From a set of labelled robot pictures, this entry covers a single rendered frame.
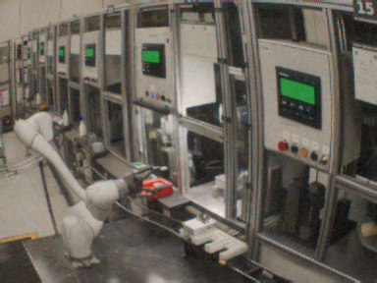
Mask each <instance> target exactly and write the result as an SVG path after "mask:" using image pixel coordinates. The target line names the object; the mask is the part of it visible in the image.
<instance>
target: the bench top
mask: <svg viewBox="0 0 377 283"><path fill-rule="evenodd" d="M139 219H140V218H138V217H137V216H135V217H130V218H127V219H122V220H118V221H113V222H111V223H110V222H108V223H106V224H105V223H104V224H103V225H102V228H101V230H100V232H98V233H99V234H97V236H95V238H94V239H92V242H91V246H90V249H91V252H92V254H93V255H94V256H95V257H96V258H97V259H98V260H100V263H99V264H94V265H91V266H90V267H91V268H90V269H89V268H87V267H85V266H84V267H80V268H78V269H75V268H73V266H72V264H71V263H70V262H69V260H68V258H67V257H65V255H64V253H67V252H68V251H67V249H66V247H65V244H64V242H63V236H62V233H60V234H55V235H52V236H51V235H50V236H47V237H46V236H45V237H40V238H37V239H36V238H35V239H30V240H26V241H22V242H23V245H24V247H25V248H26V250H27V254H28V257H29V258H30V260H31V262H32V264H33V267H34V268H35V270H36V272H37V273H38V276H39V278H40V280H41V281H42V283H242V278H241V275H240V274H239V273H238V272H235V271H234V270H233V269H231V268H230V267H227V265H223V264H222V263H220V262H219V261H217V262H215V263H214V262H212V261H211V260H209V259H208V258H206V257H205V256H202V255H200V254H198V255H192V256H191V257H186V258H184V257H183V255H185V249H184V243H182V242H181V238H180V237H178V236H177V235H175V234H173V233H171V232H170V231H169V230H165V229H163V228H161V227H160V226H158V225H155V224H152V223H149V222H147V221H141V220H139ZM150 220H152V221H154V222H156V223H158V224H160V225H162V226H166V227H168V228H169V229H170V230H173V231H175V232H177V233H178V234H180V229H183V228H181V227H179V226H178V225H177V224H176V223H173V222H172V221H170V220H169V219H168V218H165V217H162V216H160V215H157V216H154V217H152V218H151V219H150ZM41 240H42V241H41ZM32 250H33V251H32ZM224 262H227V263H228V264H229V265H231V266H233V267H235V268H236V269H238V270H239V271H241V272H247V271H250V270H251V269H252V268H251V267H249V266H247V265H246V264H244V263H242V262H239V261H237V260H236V259H234V258H231V259H228V260H225V261H224ZM258 281H260V282H262V283H279V282H278V281H276V280H274V279H272V278H270V277H268V276H266V275H264V274H263V273H261V272H259V278H258Z"/></svg>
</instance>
